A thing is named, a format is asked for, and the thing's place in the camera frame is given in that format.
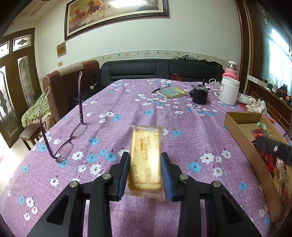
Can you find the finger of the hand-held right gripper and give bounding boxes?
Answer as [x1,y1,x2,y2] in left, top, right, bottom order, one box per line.
[255,134,292,165]

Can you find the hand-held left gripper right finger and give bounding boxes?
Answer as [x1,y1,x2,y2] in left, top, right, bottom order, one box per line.
[161,152,262,237]

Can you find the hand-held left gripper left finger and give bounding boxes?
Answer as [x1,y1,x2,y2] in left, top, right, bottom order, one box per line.
[27,152,130,237]

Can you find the red cartoon girl snack packet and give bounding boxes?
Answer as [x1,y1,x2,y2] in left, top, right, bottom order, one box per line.
[262,151,277,173]

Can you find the pink cartoon snack packet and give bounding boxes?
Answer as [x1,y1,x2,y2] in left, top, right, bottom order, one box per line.
[273,158,291,183]

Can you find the clear green candy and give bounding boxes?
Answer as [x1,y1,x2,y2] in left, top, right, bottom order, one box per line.
[257,122,272,136]

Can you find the small dark red candy packet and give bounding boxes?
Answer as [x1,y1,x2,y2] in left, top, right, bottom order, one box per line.
[250,128,265,139]

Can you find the yellow biscuit packet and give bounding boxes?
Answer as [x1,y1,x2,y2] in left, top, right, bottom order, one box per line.
[126,125,166,202]

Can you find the cardboard box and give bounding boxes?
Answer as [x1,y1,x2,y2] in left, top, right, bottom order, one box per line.
[224,112,292,224]

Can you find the wooden sideboard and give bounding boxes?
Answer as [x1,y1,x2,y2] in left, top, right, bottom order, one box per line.
[245,75,292,131]

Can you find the purple floral tablecloth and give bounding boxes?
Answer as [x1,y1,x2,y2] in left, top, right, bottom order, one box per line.
[0,79,292,237]

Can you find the white cloth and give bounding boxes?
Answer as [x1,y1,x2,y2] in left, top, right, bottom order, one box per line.
[237,94,268,115]

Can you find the dark clutter pile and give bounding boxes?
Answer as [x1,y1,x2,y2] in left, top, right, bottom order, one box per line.
[267,83,292,103]

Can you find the purple eyeglasses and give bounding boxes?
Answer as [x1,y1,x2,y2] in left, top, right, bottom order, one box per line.
[39,71,88,161]

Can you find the white jar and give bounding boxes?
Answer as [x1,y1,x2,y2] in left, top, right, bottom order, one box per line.
[218,76,240,106]

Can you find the yellow green notebook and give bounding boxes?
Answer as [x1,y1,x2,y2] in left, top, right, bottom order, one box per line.
[156,87,189,99]

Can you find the clear plastic cup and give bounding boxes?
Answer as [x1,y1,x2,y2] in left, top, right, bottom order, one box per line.
[209,79,223,92]

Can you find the dark pen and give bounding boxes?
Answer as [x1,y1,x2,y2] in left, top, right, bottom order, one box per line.
[152,84,170,94]

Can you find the black cup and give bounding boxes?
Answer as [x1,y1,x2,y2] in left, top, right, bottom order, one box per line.
[192,79,210,105]

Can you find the pink sleeved bottle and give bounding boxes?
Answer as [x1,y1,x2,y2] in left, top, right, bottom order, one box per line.
[222,61,238,80]

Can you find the wooden stool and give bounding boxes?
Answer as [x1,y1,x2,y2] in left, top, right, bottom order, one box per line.
[19,124,43,151]

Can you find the wooden framed window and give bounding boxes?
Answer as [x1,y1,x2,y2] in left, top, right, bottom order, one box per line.
[236,0,292,92]

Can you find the brown armchair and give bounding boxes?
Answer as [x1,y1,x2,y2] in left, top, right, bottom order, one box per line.
[42,60,99,122]

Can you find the black leather sofa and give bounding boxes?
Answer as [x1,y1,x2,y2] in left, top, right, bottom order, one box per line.
[98,59,225,92]

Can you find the green patterned blanket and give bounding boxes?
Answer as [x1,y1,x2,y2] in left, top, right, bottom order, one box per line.
[22,93,52,128]

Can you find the wooden glass door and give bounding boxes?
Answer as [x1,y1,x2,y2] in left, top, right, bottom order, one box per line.
[0,27,44,149]

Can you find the framed horse painting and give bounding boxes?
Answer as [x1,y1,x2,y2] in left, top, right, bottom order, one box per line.
[64,0,169,41]

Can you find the wall plaque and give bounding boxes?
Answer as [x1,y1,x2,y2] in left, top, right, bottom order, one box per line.
[57,42,66,58]

